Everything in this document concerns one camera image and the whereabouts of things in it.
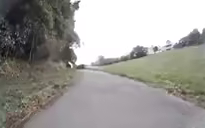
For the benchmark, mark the grass slope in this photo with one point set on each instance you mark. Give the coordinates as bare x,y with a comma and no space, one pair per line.
176,66

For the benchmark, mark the grey asphalt path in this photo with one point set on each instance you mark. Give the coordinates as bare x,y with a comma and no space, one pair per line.
100,103

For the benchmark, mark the white building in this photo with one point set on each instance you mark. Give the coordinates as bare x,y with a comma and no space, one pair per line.
166,47

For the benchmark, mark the wood of dark trees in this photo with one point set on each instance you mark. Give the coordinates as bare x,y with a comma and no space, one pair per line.
30,30

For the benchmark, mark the row of distant trees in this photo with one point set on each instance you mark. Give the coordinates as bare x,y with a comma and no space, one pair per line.
138,51

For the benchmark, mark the leaf-strewn grass verge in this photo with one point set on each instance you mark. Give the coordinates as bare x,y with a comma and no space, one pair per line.
30,90

